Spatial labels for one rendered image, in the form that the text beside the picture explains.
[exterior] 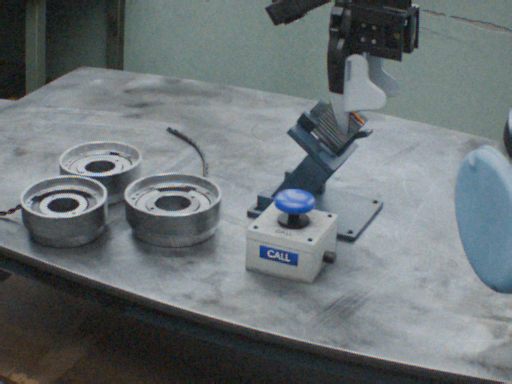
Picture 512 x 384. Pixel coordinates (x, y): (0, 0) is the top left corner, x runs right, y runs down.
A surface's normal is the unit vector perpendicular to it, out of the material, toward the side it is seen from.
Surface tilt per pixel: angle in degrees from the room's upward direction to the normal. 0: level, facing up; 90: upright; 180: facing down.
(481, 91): 90
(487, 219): 97
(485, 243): 97
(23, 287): 0
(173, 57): 90
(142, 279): 0
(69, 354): 0
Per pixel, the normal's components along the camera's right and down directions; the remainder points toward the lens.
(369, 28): -0.44, 0.37
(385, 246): 0.04, -0.90
